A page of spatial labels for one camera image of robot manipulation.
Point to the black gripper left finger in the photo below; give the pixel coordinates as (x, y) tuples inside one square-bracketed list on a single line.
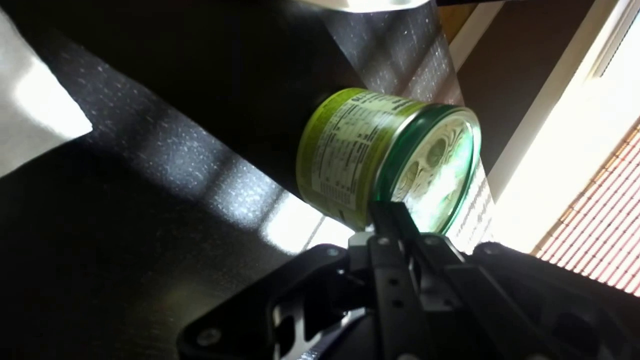
[(392, 286)]

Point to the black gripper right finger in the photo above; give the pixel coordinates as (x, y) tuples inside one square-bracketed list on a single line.
[(507, 301)]

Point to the green plastic lid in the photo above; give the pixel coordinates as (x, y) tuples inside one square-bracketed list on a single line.
[(437, 166)]

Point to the round tin with green label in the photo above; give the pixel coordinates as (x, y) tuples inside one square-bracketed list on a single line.
[(347, 153)]

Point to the brown window blind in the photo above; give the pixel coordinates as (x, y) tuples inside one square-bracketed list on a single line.
[(600, 221)]

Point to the white paper napkin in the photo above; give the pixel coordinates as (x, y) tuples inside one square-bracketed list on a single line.
[(32, 113)]

